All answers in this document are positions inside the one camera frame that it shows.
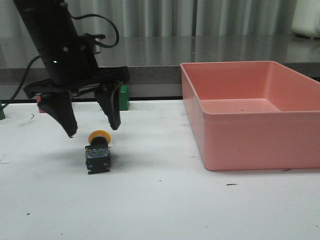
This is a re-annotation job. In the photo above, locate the red cube block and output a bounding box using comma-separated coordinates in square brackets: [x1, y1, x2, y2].
[36, 95, 50, 114]

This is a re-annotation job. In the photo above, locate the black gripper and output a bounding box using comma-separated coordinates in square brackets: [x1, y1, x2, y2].
[23, 33, 130, 138]

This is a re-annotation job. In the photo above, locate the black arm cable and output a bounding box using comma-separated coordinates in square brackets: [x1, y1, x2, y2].
[0, 13, 120, 111]

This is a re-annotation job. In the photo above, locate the green cube block right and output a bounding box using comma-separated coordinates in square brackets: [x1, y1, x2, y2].
[119, 85, 130, 111]

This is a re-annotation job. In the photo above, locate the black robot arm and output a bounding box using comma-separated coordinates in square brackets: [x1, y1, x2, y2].
[14, 0, 130, 137]

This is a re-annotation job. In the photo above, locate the yellow push button switch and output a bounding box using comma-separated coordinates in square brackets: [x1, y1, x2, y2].
[84, 129, 111, 175]

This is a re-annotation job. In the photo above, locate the pink plastic bin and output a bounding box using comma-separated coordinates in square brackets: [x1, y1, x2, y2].
[180, 61, 320, 171]

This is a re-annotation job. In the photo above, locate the green cube block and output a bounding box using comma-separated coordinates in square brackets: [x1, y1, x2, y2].
[0, 100, 6, 120]
[119, 85, 130, 111]

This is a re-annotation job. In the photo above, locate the grey stone counter ledge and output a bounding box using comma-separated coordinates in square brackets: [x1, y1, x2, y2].
[0, 35, 320, 102]

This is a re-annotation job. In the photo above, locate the green cube block left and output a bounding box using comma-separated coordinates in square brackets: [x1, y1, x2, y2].
[0, 100, 6, 120]

